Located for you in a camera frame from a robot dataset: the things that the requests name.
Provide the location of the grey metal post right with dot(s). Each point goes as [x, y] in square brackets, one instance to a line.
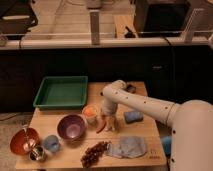
[197, 25]

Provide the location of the red chili pepper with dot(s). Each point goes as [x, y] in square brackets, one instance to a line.
[101, 124]

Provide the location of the purple bowl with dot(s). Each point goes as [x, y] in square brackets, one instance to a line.
[71, 127]

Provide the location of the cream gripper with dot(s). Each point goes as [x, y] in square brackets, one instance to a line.
[110, 122]

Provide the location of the grey metal post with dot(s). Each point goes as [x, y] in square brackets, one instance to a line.
[197, 25]
[94, 7]

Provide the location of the blue grey cloth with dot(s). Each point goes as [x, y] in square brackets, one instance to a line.
[128, 147]

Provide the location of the metal spoon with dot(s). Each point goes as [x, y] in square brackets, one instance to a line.
[30, 142]

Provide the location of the green plastic tray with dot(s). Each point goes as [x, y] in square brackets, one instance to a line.
[62, 92]

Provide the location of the small metal cup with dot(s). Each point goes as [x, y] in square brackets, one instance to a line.
[37, 154]

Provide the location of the black handled brush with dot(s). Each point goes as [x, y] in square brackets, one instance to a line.
[130, 88]

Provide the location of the small blue cup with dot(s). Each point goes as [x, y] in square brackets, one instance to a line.
[51, 143]

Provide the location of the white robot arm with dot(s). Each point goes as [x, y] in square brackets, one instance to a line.
[191, 123]

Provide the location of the bunch of dark grapes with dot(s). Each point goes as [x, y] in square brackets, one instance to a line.
[92, 154]

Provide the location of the black cabinet box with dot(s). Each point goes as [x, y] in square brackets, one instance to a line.
[160, 17]

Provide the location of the red bowl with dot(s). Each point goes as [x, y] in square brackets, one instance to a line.
[18, 143]

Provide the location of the blue sponge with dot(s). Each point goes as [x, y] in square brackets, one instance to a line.
[133, 116]

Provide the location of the clear cup with orange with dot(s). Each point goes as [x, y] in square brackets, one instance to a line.
[90, 114]

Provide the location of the black chair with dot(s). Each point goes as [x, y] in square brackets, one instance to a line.
[17, 16]

